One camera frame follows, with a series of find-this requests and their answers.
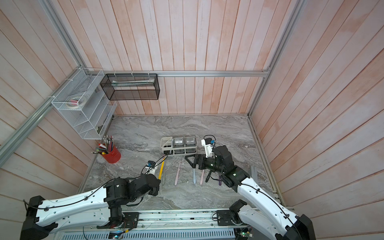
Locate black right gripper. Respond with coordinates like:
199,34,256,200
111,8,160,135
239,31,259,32
186,154,226,177

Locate yellow toothbrush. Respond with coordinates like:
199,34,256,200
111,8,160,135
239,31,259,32
159,156,168,180

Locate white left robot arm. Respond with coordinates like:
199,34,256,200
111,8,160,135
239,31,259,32
20,174,161,240

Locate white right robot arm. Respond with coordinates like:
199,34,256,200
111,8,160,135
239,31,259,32
185,146,316,240

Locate pale blue toothbrush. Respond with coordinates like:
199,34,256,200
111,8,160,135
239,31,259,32
193,169,197,185

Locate pink toothbrush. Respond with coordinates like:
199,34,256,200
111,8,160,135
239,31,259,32
174,160,182,186
200,170,205,186

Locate cream toothbrush holder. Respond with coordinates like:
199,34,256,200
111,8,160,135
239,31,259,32
161,136,197,156

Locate black toothbrush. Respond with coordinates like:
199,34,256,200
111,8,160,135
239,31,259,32
205,171,212,183

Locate red pencil cup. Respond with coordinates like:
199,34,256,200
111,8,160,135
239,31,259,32
102,146,122,164

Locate pens in red cup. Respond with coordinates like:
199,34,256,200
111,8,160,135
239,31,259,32
92,136,115,155

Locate black mesh basket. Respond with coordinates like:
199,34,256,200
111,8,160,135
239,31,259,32
100,73,161,101

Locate tape roll on shelf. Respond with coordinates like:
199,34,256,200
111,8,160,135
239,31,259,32
65,96,86,109

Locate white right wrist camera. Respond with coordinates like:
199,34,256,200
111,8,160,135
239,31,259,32
201,138,215,158

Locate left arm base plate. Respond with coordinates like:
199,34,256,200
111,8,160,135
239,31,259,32
97,212,140,231

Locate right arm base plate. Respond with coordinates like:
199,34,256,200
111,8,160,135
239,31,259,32
216,210,243,226

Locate white wire mesh shelf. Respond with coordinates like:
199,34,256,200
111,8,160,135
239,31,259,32
52,68,117,140

